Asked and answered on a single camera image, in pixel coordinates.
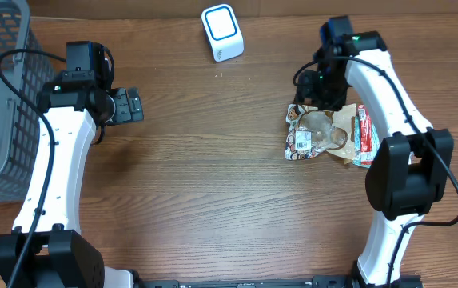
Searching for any beige brown snack pouch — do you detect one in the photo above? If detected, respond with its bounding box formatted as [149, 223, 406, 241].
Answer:
[285, 104, 356, 163]

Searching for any red stick sachet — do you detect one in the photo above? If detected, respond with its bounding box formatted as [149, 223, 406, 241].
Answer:
[357, 105, 374, 166]

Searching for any teal wet wipes pack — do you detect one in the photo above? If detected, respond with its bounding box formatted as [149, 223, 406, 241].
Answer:
[352, 116, 380, 169]

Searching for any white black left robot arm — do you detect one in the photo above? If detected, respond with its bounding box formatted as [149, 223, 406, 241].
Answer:
[0, 41, 144, 288]

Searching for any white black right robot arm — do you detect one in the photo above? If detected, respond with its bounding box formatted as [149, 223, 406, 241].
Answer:
[293, 16, 458, 287]

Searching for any white barcode scanner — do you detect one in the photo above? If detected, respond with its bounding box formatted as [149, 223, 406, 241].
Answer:
[201, 4, 245, 62]

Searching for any grey plastic basket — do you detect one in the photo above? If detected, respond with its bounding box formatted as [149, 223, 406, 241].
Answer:
[0, 1, 55, 202]

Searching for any black aluminium rail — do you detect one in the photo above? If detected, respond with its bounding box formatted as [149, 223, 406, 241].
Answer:
[132, 274, 424, 288]

